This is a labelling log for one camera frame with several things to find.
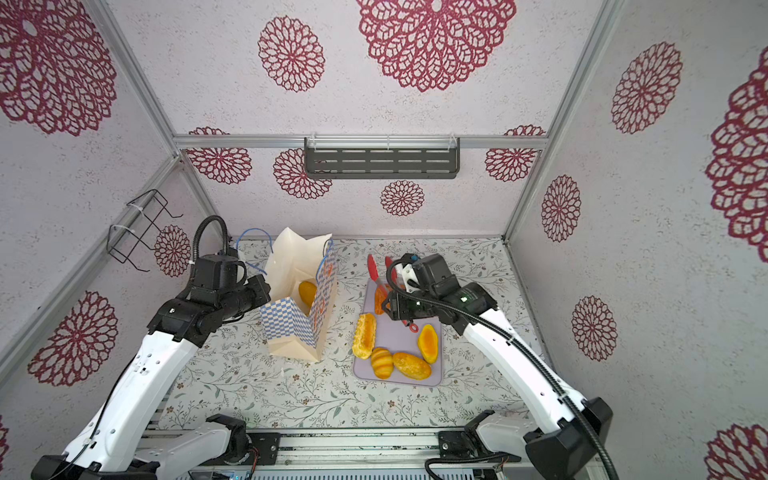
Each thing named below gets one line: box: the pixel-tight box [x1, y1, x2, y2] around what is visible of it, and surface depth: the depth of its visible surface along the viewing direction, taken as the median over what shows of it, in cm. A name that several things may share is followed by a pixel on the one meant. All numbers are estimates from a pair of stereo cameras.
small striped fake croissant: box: [371, 347, 394, 380], surface depth 87 cm
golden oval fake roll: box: [392, 352, 432, 381], surface depth 85 cm
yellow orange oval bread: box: [418, 324, 439, 364], surface depth 90 cm
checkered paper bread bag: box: [259, 227, 338, 362], surface depth 85 cm
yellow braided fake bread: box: [352, 312, 377, 360], surface depth 91 cm
